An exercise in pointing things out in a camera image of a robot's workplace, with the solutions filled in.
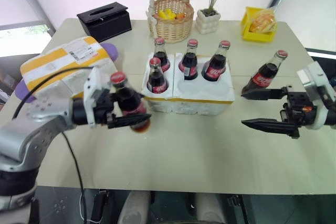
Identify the green plant in white pot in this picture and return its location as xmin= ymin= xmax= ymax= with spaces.
xmin=194 ymin=0 xmax=244 ymax=36

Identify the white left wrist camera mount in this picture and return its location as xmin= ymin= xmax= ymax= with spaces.
xmin=83 ymin=67 xmax=113 ymax=129

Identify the yellow taped white foam box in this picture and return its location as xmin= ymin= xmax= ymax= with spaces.
xmin=20 ymin=36 xmax=118 ymax=99

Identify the black tissue box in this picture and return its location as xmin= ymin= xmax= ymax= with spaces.
xmin=76 ymin=2 xmax=133 ymax=44

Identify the glass cola bottle red cap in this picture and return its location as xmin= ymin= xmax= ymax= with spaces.
xmin=146 ymin=57 xmax=170 ymax=94
xmin=178 ymin=39 xmax=200 ymax=81
xmin=109 ymin=71 xmax=153 ymax=134
xmin=201 ymin=40 xmax=232 ymax=83
xmin=152 ymin=37 xmax=172 ymax=73
xmin=241 ymin=50 xmax=289 ymax=96

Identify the wicker basket with handle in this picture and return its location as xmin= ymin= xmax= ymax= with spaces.
xmin=145 ymin=0 xmax=196 ymax=44

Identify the yellow toy fruit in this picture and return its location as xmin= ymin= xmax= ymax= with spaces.
xmin=157 ymin=9 xmax=177 ymax=21

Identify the packaged bread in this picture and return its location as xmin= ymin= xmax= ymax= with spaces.
xmin=249 ymin=7 xmax=278 ymax=35

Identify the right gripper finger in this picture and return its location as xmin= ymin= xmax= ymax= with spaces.
xmin=240 ymin=118 xmax=301 ymax=139
xmin=240 ymin=87 xmax=289 ymax=101

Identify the purple plastic tray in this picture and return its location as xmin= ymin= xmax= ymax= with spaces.
xmin=14 ymin=42 xmax=120 ymax=104

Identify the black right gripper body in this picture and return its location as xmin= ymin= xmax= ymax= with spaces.
xmin=279 ymin=85 xmax=320 ymax=132

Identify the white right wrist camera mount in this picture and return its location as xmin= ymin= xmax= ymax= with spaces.
xmin=296 ymin=61 xmax=332 ymax=131

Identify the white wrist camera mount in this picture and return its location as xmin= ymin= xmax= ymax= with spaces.
xmin=83 ymin=67 xmax=113 ymax=129
xmin=296 ymin=61 xmax=332 ymax=131

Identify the pale rounded robot leg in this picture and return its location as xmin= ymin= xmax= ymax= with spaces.
xmin=195 ymin=192 xmax=227 ymax=224
xmin=117 ymin=190 xmax=152 ymax=224

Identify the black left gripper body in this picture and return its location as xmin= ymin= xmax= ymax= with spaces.
xmin=92 ymin=88 xmax=118 ymax=130

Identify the white foam bottle crate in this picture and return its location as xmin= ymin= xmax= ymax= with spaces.
xmin=141 ymin=51 xmax=236 ymax=116

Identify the yellow plastic bin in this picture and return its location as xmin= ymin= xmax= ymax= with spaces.
xmin=240 ymin=6 xmax=279 ymax=42

